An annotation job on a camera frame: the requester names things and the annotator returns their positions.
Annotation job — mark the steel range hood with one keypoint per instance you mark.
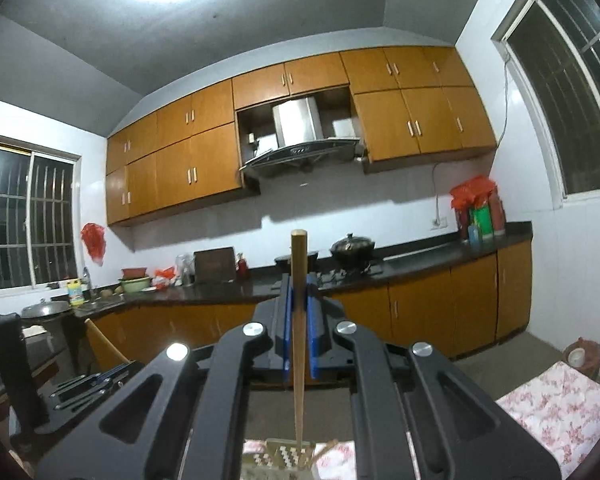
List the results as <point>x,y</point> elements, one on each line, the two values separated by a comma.
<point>300,135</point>

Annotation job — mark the clear plastic jar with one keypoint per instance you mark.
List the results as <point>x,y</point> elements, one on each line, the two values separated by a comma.
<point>185,270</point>

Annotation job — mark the red and white bag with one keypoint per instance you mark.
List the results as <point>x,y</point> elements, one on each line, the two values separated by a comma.
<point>164,277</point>

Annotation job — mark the blue bottle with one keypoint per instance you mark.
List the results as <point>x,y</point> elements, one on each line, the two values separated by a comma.
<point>474,237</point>

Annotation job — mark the red packages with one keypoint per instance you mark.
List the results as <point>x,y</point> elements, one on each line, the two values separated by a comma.
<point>475,195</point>

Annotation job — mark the red bottle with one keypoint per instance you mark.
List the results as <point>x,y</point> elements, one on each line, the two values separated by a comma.
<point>241,266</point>

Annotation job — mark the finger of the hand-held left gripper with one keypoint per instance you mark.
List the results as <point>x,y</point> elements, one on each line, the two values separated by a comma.
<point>85,397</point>
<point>95,377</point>

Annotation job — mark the green bottle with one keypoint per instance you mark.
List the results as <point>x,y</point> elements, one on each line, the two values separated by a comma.
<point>482,221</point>

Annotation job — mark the steel pot lid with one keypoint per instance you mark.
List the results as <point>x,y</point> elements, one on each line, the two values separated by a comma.
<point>45,309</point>

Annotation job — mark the brown round container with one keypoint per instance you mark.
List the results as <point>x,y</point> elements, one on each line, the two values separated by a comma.
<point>582,355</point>

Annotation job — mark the yellow dish soap bottle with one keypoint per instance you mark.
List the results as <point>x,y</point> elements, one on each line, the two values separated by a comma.
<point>75,294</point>

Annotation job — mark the wooden base cabinets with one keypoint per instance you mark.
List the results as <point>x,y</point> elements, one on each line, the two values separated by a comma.
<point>430,300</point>

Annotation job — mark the gas stove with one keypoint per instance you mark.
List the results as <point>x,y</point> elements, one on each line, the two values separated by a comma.
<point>347,270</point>

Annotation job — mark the black wok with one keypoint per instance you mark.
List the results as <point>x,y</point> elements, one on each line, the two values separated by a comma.
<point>285,258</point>

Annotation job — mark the wooden chopstick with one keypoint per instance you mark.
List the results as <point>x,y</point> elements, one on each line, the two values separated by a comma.
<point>105,342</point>
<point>325,450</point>
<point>299,300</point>

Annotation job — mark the wall socket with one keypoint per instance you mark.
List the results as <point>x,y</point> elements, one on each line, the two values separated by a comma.
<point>438,223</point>

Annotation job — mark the black lidded pot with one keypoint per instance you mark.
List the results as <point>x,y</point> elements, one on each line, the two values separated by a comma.
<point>352,251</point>

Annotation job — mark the red plastic bag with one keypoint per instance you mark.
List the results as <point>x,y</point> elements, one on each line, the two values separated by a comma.
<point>94,242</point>

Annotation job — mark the dark wooden cutting board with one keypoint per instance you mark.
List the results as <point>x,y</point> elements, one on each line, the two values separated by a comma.
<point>214,265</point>

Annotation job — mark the black kitchen countertop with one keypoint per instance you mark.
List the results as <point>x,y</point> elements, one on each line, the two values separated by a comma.
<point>430,260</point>

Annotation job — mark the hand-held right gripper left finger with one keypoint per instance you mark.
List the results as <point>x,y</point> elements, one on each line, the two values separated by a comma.
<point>287,330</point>

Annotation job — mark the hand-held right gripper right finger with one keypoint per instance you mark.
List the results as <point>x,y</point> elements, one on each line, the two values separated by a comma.
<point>313,330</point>

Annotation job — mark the grey-green perforated chopstick holder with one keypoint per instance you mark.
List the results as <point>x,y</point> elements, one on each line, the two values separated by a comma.
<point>277,462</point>

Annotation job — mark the large barred window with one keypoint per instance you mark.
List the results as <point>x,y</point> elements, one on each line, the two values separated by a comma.
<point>565,85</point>

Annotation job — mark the red floral tablecloth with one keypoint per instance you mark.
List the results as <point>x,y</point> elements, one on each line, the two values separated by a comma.
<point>555,410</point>

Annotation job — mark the green basin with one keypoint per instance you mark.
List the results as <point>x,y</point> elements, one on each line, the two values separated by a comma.
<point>136,285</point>

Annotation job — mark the wooden wall cabinets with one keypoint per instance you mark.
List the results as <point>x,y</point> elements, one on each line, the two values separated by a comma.
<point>205,160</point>

